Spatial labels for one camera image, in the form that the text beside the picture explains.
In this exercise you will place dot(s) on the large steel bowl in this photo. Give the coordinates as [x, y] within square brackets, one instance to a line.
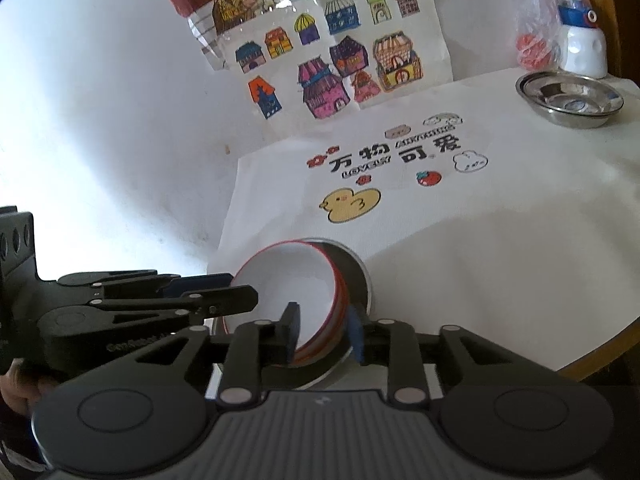
[535, 87]

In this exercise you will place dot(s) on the white bottle with blue cap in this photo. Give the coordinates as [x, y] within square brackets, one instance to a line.
[582, 50]

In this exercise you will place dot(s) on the person's left hand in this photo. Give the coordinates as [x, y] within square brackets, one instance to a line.
[20, 385]

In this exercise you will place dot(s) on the red ball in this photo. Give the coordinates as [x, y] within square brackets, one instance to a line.
[535, 52]

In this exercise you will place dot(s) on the white bowl with red rim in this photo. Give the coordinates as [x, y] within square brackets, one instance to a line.
[295, 280]

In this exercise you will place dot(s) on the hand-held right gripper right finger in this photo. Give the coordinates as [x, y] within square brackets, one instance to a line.
[355, 340]

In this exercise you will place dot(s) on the dark wooden furniture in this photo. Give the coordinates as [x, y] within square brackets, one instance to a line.
[620, 10]

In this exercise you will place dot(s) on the clear plastic bag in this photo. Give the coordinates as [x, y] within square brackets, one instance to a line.
[540, 5]

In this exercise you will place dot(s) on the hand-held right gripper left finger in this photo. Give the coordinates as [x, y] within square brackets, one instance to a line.
[295, 332]

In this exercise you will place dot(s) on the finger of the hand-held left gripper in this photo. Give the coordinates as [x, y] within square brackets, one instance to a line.
[200, 282]
[235, 300]

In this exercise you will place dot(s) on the white printed tablecloth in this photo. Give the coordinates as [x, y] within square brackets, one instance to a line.
[450, 260]

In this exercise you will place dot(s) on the colourful houses drawing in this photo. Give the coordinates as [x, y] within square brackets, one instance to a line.
[350, 60]

